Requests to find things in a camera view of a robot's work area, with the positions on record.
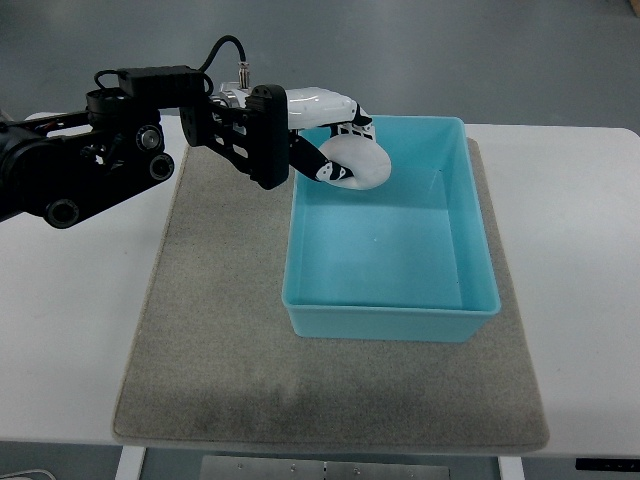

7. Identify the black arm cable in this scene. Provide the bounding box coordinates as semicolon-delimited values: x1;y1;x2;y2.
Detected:
198;34;252;90

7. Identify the blue plastic box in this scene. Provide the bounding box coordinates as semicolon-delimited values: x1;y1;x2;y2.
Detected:
282;116;501;342

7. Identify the white right table leg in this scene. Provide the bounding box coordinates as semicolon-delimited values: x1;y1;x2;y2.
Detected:
498;456;525;480

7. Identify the metal table base plate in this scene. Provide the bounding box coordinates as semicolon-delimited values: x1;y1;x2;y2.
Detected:
199;456;450;480

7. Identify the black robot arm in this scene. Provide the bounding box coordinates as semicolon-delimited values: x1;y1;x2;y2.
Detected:
1;66;289;229

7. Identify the white table leg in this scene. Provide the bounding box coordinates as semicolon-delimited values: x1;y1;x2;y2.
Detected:
114;446;146;480
498;456;525;480

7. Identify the white frog toy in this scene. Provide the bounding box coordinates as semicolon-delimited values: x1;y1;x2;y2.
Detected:
316;135;392;190

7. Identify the black table control panel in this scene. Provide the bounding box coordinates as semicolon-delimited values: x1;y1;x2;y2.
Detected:
575;458;640;473

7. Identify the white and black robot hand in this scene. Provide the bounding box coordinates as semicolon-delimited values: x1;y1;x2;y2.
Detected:
286;87;376;182

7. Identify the grey felt mat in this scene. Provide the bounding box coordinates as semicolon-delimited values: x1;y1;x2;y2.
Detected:
112;148;549;455

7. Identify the white left table leg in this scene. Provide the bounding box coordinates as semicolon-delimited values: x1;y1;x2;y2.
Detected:
114;446;146;480

